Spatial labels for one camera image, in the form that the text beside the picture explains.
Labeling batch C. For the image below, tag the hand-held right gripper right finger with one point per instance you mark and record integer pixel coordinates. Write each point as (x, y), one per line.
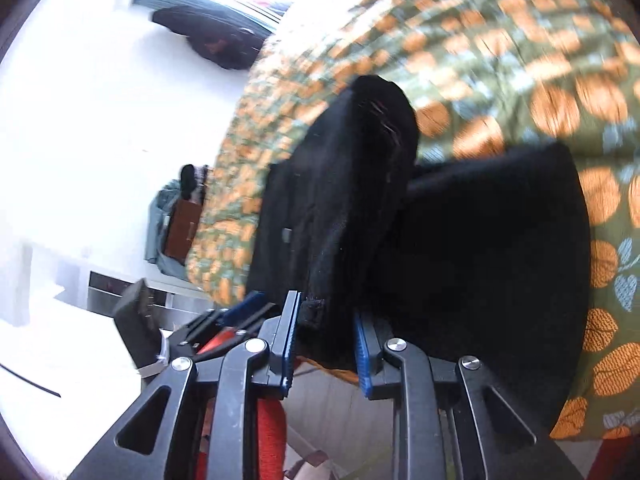
(361, 355)

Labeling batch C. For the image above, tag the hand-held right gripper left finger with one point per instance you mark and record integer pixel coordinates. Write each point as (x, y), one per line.
(292, 340)

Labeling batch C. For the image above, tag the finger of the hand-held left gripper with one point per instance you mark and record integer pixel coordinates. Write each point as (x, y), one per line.
(245, 307)

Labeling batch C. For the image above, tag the black pants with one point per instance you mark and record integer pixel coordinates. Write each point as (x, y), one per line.
(475, 260)

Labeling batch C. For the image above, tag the teal cloth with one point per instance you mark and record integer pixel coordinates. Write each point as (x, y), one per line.
(155, 230)

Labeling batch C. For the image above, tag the red knit garment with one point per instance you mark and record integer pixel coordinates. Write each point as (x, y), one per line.
(270, 435)

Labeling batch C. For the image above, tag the black bag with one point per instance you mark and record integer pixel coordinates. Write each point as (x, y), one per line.
(220, 35)

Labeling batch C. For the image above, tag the green floral blanket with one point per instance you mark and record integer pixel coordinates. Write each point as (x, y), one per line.
(500, 60)

